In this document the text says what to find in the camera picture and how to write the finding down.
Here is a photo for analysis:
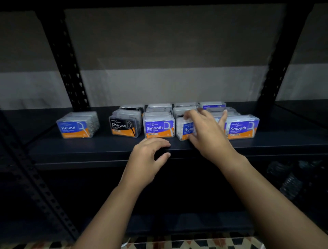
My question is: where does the person's left hand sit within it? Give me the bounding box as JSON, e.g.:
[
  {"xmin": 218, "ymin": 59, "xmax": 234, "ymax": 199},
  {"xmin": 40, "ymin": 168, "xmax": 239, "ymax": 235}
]
[{"xmin": 120, "ymin": 137, "xmax": 172, "ymax": 192}]

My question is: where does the person's right hand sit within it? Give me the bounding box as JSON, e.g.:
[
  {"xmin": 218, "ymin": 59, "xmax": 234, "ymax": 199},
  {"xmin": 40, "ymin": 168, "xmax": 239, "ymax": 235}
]
[{"xmin": 183, "ymin": 107, "xmax": 248, "ymax": 172}]

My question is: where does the group of floss boxes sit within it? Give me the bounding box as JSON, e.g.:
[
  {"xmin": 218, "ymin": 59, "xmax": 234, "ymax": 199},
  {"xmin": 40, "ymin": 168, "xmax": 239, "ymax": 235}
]
[{"xmin": 56, "ymin": 101, "xmax": 260, "ymax": 142}]

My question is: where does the dark metal shelf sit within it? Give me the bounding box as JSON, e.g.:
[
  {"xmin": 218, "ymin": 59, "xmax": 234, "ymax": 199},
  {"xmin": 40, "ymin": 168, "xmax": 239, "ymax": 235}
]
[{"xmin": 0, "ymin": 0, "xmax": 328, "ymax": 241}]

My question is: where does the person's left forearm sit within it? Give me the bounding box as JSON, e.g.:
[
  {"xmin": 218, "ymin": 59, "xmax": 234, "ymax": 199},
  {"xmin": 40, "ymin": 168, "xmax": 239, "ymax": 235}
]
[{"xmin": 73, "ymin": 183, "xmax": 144, "ymax": 249}]

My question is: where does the person's right forearm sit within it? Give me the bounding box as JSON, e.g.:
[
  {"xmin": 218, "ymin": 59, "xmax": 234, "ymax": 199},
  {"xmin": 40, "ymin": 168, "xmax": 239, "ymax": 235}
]
[{"xmin": 221, "ymin": 156, "xmax": 328, "ymax": 249}]

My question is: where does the pack of clear plastic bottles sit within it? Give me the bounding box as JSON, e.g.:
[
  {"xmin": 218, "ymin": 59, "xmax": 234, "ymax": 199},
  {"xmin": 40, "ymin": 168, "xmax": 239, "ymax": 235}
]
[{"xmin": 266, "ymin": 160, "xmax": 328, "ymax": 206}]

